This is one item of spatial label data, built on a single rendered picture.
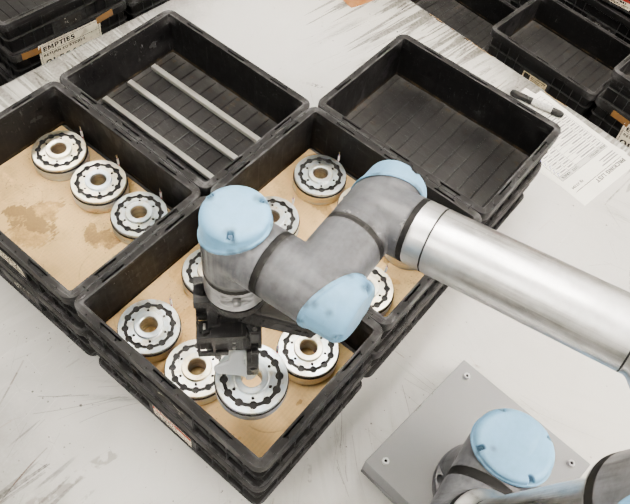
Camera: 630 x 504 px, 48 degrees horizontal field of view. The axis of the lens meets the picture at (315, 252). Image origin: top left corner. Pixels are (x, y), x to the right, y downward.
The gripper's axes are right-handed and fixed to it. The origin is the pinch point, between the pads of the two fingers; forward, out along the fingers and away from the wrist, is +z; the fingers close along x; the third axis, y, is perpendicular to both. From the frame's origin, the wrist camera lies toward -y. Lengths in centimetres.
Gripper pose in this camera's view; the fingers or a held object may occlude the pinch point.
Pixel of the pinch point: (252, 357)
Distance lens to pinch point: 101.5
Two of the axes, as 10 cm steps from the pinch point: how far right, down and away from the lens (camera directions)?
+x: 0.9, 8.4, -5.4
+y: -9.9, 0.3, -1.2
